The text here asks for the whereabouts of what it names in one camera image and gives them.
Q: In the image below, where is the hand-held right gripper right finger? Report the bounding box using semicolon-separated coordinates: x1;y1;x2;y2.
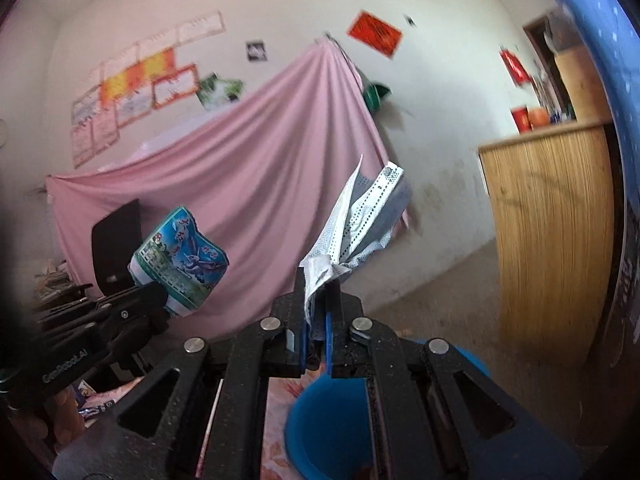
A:
325;280;583;480

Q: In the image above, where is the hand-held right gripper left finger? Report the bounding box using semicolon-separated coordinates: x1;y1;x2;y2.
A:
52;267;308;480

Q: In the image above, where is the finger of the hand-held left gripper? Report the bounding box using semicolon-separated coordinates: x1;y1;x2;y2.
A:
100;309;172;357
92;284;170;322

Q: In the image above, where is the green blue tissue packet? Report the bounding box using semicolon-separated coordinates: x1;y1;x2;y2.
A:
129;205;229;318

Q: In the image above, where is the blue plastic bucket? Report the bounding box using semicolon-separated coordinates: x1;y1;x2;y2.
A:
284;337;493;480

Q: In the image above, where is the white blue wrapper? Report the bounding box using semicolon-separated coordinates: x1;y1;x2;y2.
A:
298;155;413;356

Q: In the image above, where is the person's left hand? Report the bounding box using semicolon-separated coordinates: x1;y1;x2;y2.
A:
10;390;87;456

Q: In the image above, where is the white yellow black packet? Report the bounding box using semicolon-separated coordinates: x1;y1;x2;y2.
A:
75;379;117;418

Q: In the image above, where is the black office chair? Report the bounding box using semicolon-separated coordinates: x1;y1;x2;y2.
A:
91;198;143;297

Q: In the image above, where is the cluttered desk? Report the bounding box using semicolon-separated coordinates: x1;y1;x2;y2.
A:
31;259;95;307

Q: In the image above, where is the pink floral tablecloth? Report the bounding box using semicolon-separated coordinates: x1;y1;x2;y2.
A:
75;365;321;480

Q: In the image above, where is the pink curtain cloth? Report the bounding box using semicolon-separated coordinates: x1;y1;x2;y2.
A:
45;40;413;321

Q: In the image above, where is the green landscape poster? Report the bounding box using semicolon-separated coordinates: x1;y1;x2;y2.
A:
196;74;245;111

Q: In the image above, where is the wooden cabinet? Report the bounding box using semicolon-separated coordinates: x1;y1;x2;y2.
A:
477;120;618;361

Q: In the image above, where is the green hat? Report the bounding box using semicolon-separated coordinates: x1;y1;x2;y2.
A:
361;81;392;113

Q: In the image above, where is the red cup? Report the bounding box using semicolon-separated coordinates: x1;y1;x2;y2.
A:
510;105;532;134

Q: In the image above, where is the red paper poster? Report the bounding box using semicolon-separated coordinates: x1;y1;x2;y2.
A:
347;10;403;58

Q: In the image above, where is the red hanging ornament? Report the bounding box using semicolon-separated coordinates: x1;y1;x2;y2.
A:
500;46;533;87

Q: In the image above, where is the tall wooden cupboard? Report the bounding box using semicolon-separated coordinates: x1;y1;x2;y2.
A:
522;7;613;126

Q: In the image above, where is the blue dotted cloth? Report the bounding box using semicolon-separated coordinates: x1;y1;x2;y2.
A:
520;0;640;141

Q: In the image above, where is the row of wall certificates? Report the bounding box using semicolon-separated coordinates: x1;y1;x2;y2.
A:
70;10;226;168

